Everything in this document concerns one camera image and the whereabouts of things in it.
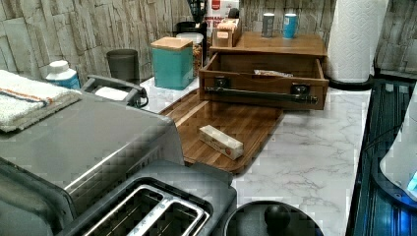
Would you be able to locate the small white cardboard box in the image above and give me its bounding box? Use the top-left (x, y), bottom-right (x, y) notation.
top-left (199, 125), bottom-right (244, 160)

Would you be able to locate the grey spice shaker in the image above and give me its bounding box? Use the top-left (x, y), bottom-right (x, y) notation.
top-left (262, 13), bottom-right (274, 38)

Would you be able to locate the cereal box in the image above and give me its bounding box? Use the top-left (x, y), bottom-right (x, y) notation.
top-left (204, 0), bottom-right (240, 37)

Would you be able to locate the dark grey cup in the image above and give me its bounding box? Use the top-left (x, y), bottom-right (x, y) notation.
top-left (106, 49), bottom-right (140, 84)

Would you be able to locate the white-capped blue bottle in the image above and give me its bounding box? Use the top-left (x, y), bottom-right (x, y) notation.
top-left (45, 60), bottom-right (81, 89)

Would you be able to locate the black two-slot toaster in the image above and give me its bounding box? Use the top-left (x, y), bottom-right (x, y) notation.
top-left (56, 159), bottom-right (238, 236)

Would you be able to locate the white paper towel roll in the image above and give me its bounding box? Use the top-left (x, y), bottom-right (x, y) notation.
top-left (327, 0), bottom-right (389, 84)

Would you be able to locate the blue spice shaker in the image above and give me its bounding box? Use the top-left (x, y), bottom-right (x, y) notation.
top-left (282, 13), bottom-right (298, 39)

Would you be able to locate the snack packet in drawer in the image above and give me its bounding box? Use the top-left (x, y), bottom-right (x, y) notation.
top-left (254, 70), bottom-right (294, 78)

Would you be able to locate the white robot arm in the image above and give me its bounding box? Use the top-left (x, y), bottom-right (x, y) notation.
top-left (380, 89), bottom-right (417, 202)

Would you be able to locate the white striped folded towel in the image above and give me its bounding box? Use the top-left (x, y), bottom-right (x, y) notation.
top-left (0, 70), bottom-right (82, 133)

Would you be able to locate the wooden tea bag box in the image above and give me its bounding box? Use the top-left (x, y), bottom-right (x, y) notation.
top-left (211, 19), bottom-right (241, 47)

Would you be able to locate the clear jar with plastic lid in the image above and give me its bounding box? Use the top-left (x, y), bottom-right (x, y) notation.
top-left (176, 32), bottom-right (204, 77)

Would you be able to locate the wooden cutting board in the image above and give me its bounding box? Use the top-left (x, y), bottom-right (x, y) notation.
top-left (160, 89), bottom-right (283, 174)

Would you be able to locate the black utensil holder pot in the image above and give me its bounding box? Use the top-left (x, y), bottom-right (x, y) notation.
top-left (173, 0), bottom-right (208, 60)

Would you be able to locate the teal canister with wooden lid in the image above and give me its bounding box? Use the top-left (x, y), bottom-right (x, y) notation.
top-left (150, 36), bottom-right (194, 90)

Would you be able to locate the silver toaster oven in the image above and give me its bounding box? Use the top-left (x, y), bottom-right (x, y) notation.
top-left (1, 89), bottom-right (183, 236)

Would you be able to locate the black round lid with knob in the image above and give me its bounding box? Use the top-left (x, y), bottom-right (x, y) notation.
top-left (222, 201), bottom-right (324, 236)

